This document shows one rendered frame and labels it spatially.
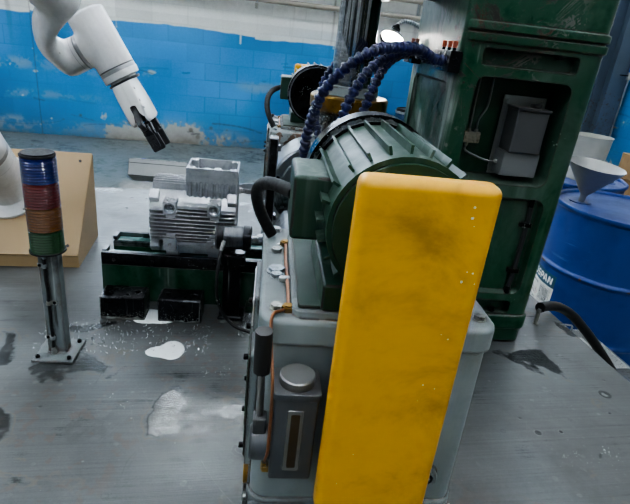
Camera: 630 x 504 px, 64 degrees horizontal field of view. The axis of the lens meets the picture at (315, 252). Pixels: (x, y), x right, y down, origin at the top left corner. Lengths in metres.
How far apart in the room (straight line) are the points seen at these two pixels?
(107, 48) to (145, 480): 0.89
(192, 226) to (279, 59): 5.60
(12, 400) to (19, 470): 0.18
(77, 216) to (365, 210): 1.21
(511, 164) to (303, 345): 0.74
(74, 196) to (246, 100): 5.27
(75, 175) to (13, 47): 5.51
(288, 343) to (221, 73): 6.20
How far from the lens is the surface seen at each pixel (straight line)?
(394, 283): 0.48
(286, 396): 0.57
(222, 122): 6.78
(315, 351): 0.61
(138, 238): 1.41
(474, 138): 1.21
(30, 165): 1.00
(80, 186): 1.61
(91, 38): 1.30
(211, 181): 1.22
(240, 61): 6.70
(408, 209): 0.45
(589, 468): 1.10
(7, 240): 1.59
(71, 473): 0.93
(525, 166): 1.21
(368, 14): 1.19
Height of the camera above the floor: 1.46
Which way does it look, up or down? 23 degrees down
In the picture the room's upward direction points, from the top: 6 degrees clockwise
